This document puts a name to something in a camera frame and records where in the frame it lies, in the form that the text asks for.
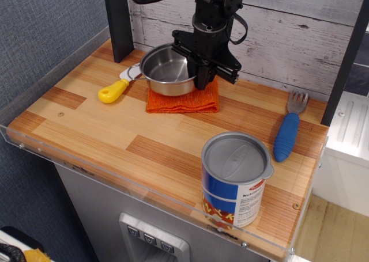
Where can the orange folded towel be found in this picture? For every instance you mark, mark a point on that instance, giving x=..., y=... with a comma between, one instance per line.
x=197, y=101

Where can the blue handled toy fork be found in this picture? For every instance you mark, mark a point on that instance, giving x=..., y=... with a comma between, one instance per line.
x=286, y=136

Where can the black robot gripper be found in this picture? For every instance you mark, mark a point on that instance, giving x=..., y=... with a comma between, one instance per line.
x=207, y=54

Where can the white toy sink unit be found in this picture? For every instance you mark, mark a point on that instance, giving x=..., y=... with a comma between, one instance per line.
x=342, y=175

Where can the black vertical post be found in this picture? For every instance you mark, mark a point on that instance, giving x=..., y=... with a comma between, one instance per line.
x=120, y=28

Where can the grey toy fridge front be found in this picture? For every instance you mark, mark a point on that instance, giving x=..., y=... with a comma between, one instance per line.
x=123, y=226

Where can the clear acrylic guard rail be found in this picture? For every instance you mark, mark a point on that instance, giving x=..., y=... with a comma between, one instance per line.
x=156, y=158

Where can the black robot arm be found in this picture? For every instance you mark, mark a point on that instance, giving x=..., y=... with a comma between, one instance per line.
x=215, y=13

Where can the yellow object at corner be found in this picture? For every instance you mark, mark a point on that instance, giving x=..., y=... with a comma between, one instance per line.
x=36, y=255

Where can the stainless steel pot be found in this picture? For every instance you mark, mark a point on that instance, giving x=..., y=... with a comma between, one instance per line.
x=165, y=70

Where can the blue toy soup can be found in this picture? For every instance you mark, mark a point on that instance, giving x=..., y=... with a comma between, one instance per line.
x=235, y=167

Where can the yellow handled toy knife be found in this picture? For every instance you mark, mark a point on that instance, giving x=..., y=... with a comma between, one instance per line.
x=111, y=93

